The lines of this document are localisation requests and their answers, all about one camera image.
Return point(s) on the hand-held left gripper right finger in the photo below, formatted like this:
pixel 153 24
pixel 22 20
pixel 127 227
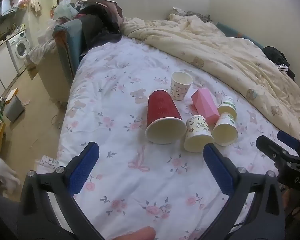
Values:
pixel 218 170

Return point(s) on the white plastic bag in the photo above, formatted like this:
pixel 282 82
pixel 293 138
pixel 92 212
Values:
pixel 65 8

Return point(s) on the striped cloth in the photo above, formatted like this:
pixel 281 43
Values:
pixel 282 68

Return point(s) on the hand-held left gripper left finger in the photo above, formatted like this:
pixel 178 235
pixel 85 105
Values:
pixel 83 168

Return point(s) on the blue upholstered chair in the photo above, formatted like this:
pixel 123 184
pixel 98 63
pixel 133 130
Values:
pixel 67 47

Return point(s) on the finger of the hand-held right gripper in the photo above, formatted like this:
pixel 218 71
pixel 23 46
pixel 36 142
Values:
pixel 267 146
pixel 288 140

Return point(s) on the small bear print paper cup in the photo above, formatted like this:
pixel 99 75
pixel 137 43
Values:
pixel 180 86
pixel 197 132

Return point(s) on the cream bear print duvet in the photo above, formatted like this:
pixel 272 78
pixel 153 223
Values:
pixel 215 45

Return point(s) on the black cloth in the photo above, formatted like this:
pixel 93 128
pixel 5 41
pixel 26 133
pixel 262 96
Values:
pixel 276 55

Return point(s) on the white kitchen cabinet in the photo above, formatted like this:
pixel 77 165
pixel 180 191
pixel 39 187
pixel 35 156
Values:
pixel 1 67

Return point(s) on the hanging pink clothes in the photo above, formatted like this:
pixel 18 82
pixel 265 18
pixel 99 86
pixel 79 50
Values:
pixel 28 3

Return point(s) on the pink carton box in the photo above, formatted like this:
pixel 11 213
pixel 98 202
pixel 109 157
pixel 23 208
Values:
pixel 205 102

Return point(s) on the white fluffy bundle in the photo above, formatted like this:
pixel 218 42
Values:
pixel 2 175

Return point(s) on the person's left hand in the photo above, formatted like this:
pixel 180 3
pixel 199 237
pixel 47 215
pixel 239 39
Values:
pixel 136 234

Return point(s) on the small green print paper cup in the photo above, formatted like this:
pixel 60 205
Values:
pixel 225 130
pixel 228 106

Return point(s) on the patterned paper scrap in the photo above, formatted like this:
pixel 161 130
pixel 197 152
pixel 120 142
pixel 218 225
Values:
pixel 48 161

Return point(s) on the pile of dark clothes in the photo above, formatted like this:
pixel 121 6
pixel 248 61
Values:
pixel 97 25

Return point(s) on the white washing machine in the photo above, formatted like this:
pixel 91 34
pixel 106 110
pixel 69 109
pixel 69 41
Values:
pixel 21 47

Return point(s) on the large red paper cup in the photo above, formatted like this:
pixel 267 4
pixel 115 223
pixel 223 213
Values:
pixel 162 112

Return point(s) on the grey waste bin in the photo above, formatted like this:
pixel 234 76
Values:
pixel 14 108

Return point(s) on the teal pillow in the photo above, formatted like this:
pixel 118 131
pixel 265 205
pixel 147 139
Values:
pixel 232 31

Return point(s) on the grey crumpled cloth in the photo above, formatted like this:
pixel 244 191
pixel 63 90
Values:
pixel 200 17

